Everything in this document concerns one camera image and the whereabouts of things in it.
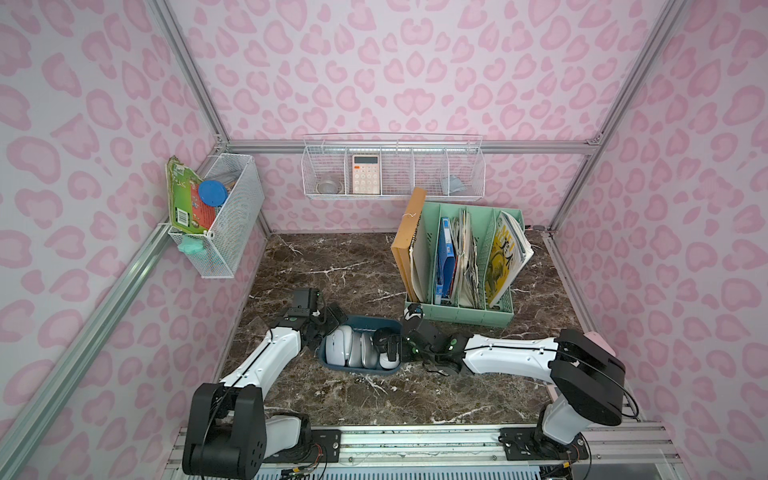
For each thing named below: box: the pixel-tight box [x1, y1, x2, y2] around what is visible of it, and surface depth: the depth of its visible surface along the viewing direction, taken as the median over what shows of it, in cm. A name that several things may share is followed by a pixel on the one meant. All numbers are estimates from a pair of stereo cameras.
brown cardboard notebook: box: [391, 187, 427, 303], surface depth 80 cm
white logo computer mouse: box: [325, 330, 345, 366], surface depth 87 cm
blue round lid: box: [198, 179, 228, 207], surface depth 76 cm
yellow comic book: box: [485, 212, 535, 308], surface depth 88 cm
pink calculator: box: [352, 154, 380, 195], surface depth 97 cm
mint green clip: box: [177, 235, 205, 254], surface depth 65 cm
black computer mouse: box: [373, 328, 390, 353], surface depth 87 cm
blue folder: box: [434, 217, 456, 305], surface depth 90 cm
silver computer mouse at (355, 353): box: [348, 331, 363, 368], surface depth 87 cm
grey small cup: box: [441, 175, 468, 195], surface depth 102 cm
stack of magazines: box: [450, 208, 480, 309], surface depth 88 cm
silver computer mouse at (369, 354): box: [361, 340, 380, 369], surface depth 88 cm
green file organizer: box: [405, 201, 525, 328], surface depth 92 cm
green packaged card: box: [167, 155, 217, 234], surface depth 72 cm
